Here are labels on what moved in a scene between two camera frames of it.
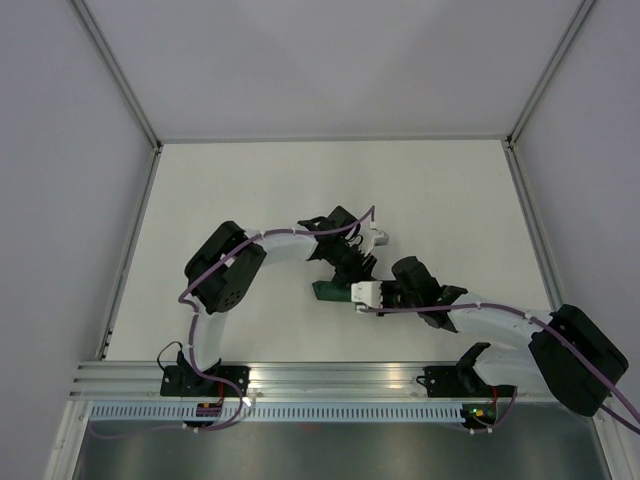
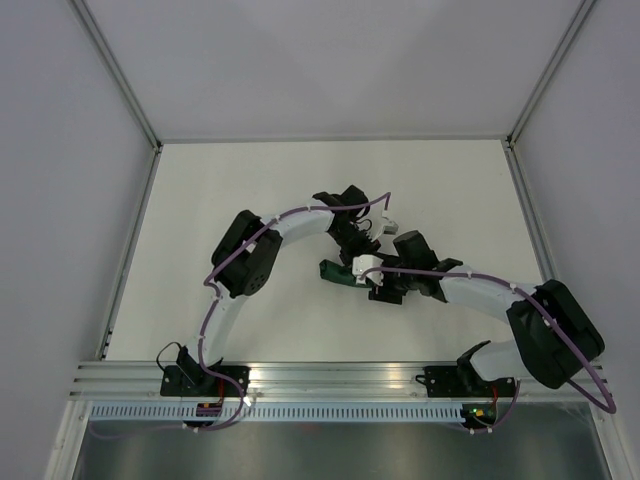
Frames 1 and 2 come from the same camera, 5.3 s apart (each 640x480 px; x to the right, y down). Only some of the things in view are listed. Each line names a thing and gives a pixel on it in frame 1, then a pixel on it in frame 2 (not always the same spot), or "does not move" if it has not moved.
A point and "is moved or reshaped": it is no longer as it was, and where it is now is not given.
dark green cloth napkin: x=329 y=290 is moved or reshaped
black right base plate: x=451 y=382 does not move
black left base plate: x=186 y=381 does not move
